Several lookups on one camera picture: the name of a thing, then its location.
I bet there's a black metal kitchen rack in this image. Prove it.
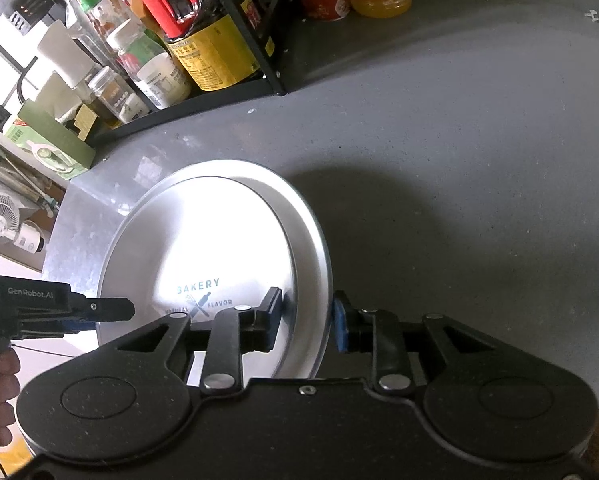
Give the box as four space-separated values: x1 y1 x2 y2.
76 0 285 120

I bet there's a small spice jar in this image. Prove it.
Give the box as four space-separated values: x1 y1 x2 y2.
88 66 150 124

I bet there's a green box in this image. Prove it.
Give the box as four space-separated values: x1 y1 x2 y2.
2 100 95 181

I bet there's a dark soy sauce bottle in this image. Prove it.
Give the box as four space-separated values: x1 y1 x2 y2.
141 0 260 92

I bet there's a white labelled jar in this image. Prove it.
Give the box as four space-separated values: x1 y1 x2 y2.
106 20 192 110

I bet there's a large white plate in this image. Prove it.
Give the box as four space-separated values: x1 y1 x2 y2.
96 159 333 378

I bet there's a small white fan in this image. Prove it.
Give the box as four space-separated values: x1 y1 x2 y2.
0 194 45 254

